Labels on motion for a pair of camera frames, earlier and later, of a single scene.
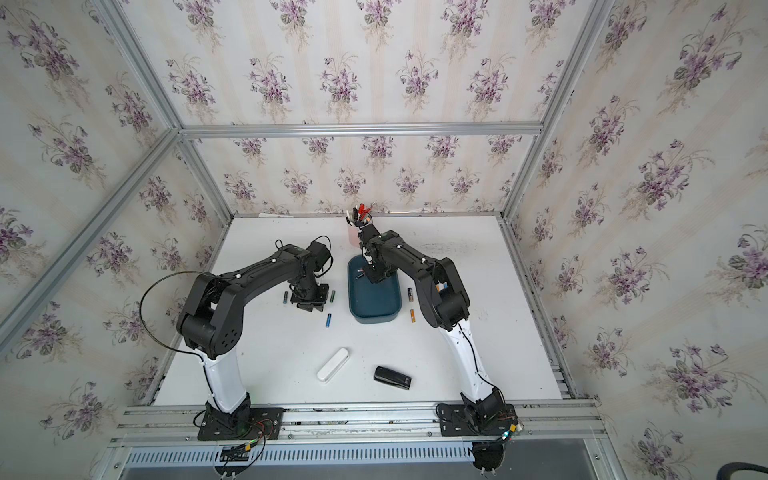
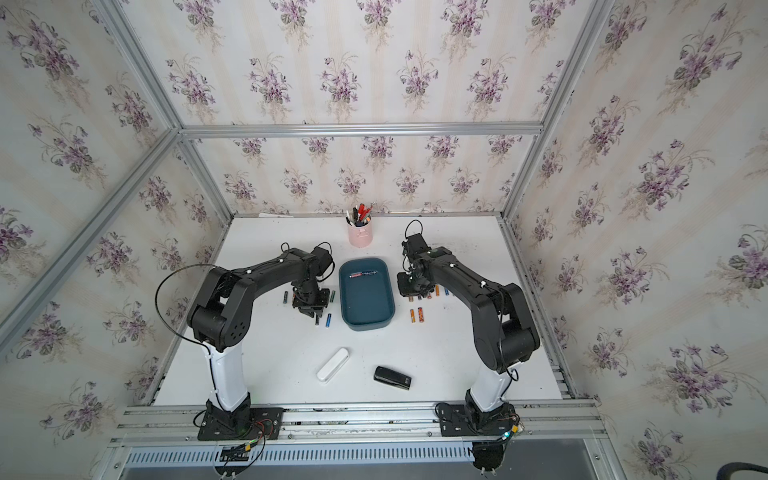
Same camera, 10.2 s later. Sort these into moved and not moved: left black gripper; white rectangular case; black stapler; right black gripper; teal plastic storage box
Moved: right black gripper; teal plastic storage box
Not moved: left black gripper; white rectangular case; black stapler
